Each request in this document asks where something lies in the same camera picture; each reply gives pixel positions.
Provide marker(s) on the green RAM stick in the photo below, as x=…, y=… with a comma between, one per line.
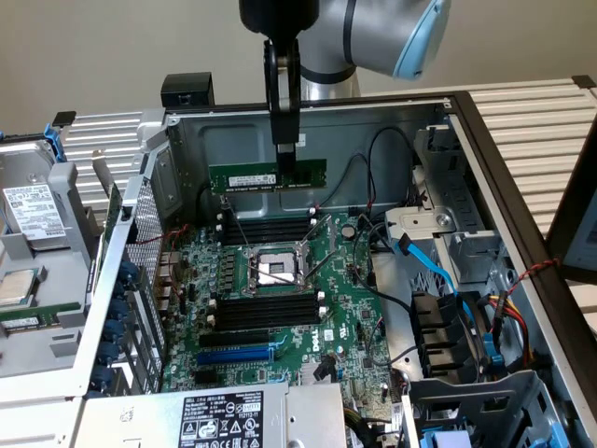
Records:
x=242, y=175
x=18, y=322

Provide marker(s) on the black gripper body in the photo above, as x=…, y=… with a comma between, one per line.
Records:
x=280, y=18

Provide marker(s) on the metal disk bay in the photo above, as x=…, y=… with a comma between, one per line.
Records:
x=466, y=200

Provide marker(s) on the grey drive cage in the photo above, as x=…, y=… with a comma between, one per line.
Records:
x=490, y=401

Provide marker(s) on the long black expansion slot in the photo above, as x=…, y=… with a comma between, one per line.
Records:
x=233, y=338

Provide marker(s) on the silver chipset heatsink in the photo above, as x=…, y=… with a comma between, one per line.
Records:
x=312, y=372

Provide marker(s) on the grey parts rack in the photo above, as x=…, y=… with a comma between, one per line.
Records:
x=60, y=280

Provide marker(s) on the open metal PC case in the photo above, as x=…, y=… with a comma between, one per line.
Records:
x=354, y=126

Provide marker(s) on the metal socket cover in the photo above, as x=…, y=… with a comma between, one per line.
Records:
x=319, y=233

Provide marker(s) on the black table end cap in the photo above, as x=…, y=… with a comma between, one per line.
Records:
x=64, y=118
x=584, y=81

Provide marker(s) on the blue expansion slot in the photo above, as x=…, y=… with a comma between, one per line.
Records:
x=233, y=356

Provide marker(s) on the black box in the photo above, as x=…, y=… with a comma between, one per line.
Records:
x=186, y=88

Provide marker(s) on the grey power supply unit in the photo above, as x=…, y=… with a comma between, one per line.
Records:
x=154, y=420

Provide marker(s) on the round coin battery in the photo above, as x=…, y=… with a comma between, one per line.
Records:
x=348, y=230

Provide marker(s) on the CPU socket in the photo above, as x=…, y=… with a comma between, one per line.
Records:
x=273, y=270

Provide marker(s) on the green Dell motherboard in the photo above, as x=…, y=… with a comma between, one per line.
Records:
x=345, y=298

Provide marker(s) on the silver hard disk white label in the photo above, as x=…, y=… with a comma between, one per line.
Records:
x=32, y=205

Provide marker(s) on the green graphics card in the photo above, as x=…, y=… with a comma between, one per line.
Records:
x=113, y=205

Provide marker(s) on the short black expansion slot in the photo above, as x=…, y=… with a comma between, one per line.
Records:
x=205, y=378

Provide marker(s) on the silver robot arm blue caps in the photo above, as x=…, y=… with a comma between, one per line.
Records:
x=373, y=32

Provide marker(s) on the blue plastic latch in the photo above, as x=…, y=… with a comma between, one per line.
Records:
x=492, y=352

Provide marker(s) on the metal locking lever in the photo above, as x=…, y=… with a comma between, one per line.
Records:
x=322, y=267
x=236, y=224

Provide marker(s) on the blue disk caddy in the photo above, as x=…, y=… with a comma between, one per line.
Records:
x=57, y=140

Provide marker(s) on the silver CPU chip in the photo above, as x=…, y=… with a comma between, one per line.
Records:
x=16, y=287

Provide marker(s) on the dark framed panel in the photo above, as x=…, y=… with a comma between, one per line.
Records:
x=566, y=219

